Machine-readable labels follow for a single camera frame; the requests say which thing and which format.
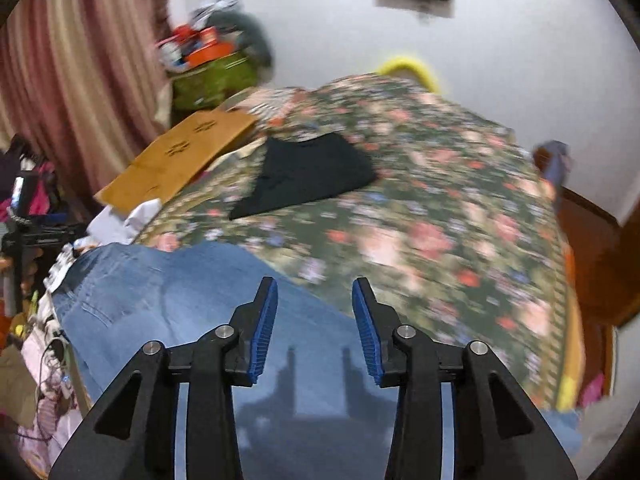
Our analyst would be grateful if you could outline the pile of pink clothes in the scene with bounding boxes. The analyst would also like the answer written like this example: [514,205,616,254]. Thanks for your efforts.
[0,310,88,466]

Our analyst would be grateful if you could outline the orange round container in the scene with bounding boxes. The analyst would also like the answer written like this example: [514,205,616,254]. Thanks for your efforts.
[185,27,236,68]

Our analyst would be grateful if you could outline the blue denim pants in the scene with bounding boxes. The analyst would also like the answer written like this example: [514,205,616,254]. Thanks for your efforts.
[52,242,583,480]

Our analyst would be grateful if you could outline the green bag with clutter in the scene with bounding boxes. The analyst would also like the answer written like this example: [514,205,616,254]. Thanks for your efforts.
[170,52,258,111]

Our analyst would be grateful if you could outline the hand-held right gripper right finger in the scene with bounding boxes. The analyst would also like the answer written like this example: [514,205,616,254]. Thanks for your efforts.
[351,276,578,480]

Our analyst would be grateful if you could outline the yellow ring cushion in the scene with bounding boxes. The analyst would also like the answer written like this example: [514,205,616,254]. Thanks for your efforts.
[375,55,442,93]

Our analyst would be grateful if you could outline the wooden bed frame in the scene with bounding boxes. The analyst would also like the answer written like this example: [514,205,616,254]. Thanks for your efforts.
[555,185,640,396]

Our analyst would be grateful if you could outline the red toy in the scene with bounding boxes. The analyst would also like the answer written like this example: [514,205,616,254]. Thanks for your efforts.
[155,25,201,58]

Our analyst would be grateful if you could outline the blue cloth item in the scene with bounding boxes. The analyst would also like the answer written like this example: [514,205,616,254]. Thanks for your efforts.
[532,140,573,186]

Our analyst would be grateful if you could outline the floral bedspread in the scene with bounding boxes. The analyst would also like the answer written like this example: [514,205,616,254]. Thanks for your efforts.
[135,74,586,411]

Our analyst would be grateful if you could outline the black stand with device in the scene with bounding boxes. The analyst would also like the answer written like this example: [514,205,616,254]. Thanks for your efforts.
[0,170,88,311]

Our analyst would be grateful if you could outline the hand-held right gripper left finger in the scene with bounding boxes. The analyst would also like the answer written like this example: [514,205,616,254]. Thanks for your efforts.
[50,276,279,480]

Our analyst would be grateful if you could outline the striped patterned cloth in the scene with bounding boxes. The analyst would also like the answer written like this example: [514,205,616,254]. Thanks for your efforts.
[225,87,303,117]

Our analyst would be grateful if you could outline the silver crumpled bag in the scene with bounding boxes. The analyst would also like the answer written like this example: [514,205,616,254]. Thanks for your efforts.
[192,0,241,26]

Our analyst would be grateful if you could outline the striped pink curtain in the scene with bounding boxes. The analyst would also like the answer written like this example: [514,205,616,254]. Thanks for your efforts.
[0,0,176,201]

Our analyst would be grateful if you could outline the black folded cloth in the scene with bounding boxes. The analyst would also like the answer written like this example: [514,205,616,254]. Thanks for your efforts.
[229,132,378,221]

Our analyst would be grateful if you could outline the white crumpled cloth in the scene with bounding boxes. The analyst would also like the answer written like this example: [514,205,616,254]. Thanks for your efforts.
[87,199,163,246]

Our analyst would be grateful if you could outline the grey plush toy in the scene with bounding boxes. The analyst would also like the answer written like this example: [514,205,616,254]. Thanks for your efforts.
[207,10,276,70]

